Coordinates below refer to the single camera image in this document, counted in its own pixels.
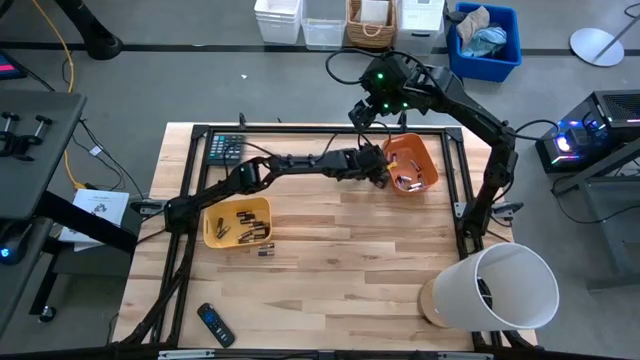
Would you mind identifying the black remote control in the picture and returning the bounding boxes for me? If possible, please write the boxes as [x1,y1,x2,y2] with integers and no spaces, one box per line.
[196,301,237,349]

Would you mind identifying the white lidded box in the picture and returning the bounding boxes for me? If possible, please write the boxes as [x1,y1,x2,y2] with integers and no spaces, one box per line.
[394,0,447,57]

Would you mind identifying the wicker basket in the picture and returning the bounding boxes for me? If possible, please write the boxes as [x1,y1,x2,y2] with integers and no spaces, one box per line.
[346,0,398,49]

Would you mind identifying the beige cloth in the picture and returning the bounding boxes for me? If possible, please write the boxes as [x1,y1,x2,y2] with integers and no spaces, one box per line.
[455,5,492,46]

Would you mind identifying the yellow plastic bin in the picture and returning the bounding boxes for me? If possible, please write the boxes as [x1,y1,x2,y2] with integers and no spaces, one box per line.
[202,196,274,250]

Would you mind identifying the black computer with lights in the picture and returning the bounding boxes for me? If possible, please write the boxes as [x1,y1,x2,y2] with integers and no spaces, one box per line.
[534,89,640,175]

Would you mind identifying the black aluminium table frame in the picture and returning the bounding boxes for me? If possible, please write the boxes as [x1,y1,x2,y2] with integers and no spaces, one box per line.
[115,124,539,354]

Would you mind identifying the orange plastic bin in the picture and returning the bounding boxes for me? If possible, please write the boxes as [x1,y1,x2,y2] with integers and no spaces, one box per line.
[382,132,441,196]

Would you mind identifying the yellow cable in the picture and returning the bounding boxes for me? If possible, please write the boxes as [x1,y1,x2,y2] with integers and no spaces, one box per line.
[31,0,86,192]

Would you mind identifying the white storage bin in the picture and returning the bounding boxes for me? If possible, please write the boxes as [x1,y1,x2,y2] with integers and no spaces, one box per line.
[253,0,304,46]

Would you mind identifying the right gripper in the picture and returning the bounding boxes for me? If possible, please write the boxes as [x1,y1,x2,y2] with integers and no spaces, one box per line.
[349,85,419,132]

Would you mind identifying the black stand foot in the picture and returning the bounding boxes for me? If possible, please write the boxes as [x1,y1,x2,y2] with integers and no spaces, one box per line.
[52,0,125,62]

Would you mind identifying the light blue cloth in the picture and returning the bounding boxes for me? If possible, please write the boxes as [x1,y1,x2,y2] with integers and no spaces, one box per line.
[462,25,509,59]

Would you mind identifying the black side bracket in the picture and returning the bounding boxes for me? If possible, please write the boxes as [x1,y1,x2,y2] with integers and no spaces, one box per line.
[129,198,169,215]
[489,200,526,222]

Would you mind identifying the black desk support beam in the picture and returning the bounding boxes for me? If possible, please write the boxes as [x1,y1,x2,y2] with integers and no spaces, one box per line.
[34,189,139,254]

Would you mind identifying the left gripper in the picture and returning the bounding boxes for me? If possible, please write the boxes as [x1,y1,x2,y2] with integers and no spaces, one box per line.
[349,144,393,190]

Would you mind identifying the grey side table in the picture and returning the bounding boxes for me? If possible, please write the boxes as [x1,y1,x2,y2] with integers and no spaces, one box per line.
[551,137,640,294]

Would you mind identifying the black calculator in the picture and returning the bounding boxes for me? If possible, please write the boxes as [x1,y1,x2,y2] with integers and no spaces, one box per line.
[206,132,248,167]

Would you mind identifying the computer mouse with blue light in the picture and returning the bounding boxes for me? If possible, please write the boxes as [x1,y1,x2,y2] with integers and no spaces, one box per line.
[0,234,32,266]

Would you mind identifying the white booklet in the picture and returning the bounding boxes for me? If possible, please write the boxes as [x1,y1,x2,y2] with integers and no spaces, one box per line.
[58,187,131,253]

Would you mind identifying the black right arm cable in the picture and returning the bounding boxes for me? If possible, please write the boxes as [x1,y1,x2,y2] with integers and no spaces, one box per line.
[324,47,396,86]

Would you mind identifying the dark grey desk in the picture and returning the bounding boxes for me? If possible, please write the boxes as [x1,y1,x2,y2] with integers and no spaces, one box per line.
[0,88,89,221]

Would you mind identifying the black clamp tools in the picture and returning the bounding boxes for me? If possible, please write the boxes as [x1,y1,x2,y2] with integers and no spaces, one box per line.
[0,110,55,162]

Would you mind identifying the round wooden lamp base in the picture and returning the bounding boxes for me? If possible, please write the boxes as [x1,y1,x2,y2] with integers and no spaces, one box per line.
[417,278,454,330]

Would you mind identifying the clear storage bin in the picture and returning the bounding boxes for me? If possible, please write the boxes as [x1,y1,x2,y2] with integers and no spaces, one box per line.
[301,0,348,52]

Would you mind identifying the grey round stand base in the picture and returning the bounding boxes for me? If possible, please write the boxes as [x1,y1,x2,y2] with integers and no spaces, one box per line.
[569,12,640,68]

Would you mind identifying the blue storage bin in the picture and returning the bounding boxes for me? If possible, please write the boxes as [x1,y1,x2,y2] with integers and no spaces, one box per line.
[446,1,524,84]

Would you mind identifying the white cylindrical bucket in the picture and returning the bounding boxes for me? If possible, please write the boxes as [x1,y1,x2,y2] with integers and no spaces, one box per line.
[432,242,561,333]

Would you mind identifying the monitor screen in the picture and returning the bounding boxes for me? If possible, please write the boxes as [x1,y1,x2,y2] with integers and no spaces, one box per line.
[0,48,29,82]

